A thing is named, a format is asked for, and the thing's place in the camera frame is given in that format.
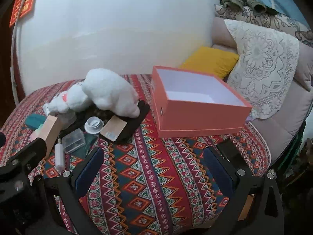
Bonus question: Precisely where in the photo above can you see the white lace pillow cover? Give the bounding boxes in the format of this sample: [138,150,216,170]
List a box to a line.
[224,19,300,120]

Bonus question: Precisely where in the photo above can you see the tall beige pink box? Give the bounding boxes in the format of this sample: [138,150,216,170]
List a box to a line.
[32,115,61,157]

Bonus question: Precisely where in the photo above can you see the clear plastic cup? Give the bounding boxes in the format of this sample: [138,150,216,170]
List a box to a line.
[58,113,77,131]

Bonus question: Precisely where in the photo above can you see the yellow cushion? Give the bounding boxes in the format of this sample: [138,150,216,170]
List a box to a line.
[180,46,239,79]

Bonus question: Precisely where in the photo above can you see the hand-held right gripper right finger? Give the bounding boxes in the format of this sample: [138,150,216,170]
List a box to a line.
[203,138,286,235]

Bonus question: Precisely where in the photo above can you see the red wall poster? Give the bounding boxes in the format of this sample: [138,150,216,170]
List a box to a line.
[9,0,41,28]

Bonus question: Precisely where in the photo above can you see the pale pink sofa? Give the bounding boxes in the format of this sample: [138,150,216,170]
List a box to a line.
[211,17,313,169]

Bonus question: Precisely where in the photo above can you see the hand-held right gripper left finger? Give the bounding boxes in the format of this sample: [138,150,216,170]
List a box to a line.
[44,146,105,235]

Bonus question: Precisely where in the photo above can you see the white plush toy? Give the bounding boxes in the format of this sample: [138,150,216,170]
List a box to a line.
[43,68,141,118]

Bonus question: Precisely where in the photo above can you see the white round lid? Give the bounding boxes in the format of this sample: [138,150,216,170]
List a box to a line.
[84,117,105,134]

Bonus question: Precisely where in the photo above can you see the clear plastic case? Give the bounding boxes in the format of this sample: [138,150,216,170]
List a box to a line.
[62,128,86,155]

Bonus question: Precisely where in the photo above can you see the floral pillow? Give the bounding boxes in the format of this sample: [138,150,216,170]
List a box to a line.
[215,4,313,47]

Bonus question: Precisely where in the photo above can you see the teal pouch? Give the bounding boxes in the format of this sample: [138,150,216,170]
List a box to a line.
[26,115,47,130]

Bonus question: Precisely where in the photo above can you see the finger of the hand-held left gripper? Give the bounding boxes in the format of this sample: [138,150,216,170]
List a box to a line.
[0,137,47,178]

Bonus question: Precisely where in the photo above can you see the orange cardboard box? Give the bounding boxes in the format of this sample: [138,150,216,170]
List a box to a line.
[149,66,253,139]

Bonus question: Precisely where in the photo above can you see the dark green metal frame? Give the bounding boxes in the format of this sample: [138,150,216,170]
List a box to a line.
[276,125,310,177]

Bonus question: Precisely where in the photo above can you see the white pipe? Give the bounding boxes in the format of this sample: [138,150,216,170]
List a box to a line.
[11,0,26,103]

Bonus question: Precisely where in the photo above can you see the small white bottle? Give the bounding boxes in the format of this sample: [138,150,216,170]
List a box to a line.
[54,138,66,171]

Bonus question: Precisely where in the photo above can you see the red patterned blanket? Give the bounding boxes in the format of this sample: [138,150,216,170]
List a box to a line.
[0,73,272,235]

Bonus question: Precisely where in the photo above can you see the black cloth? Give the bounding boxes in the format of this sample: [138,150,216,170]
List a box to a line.
[57,100,151,145]

